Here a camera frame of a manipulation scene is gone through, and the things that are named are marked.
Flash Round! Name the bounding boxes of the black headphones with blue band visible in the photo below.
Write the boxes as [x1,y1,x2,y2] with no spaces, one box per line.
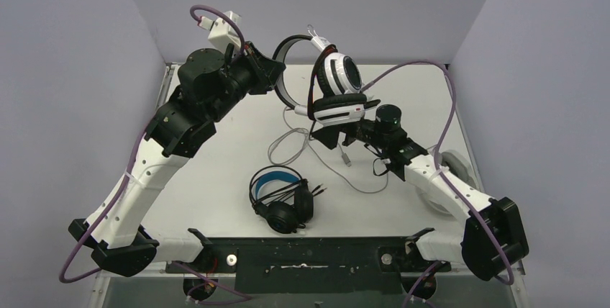
[249,165,314,235]

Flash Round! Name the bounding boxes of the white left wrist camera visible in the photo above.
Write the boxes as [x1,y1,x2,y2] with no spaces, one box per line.
[198,16,241,53]

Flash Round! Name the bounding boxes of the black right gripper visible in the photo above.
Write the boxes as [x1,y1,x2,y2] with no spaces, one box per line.
[313,101,388,150]

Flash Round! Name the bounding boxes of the grey white headphones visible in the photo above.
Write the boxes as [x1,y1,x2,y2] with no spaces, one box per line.
[416,150,479,216]

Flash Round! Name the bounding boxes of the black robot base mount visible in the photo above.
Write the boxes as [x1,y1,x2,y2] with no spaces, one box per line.
[189,237,431,294]

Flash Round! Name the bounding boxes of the black headphone cable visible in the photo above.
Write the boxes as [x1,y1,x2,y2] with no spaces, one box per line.
[257,179,329,209]

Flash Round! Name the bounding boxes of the white and black headphones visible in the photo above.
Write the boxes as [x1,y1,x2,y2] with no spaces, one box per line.
[273,25,381,127]

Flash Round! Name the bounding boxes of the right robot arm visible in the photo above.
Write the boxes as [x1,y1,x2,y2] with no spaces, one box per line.
[312,104,529,281]

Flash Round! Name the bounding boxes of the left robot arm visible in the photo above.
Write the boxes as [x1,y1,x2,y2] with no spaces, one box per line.
[68,42,286,277]

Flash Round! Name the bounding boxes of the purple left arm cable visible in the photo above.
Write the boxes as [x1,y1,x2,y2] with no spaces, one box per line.
[58,4,253,307]

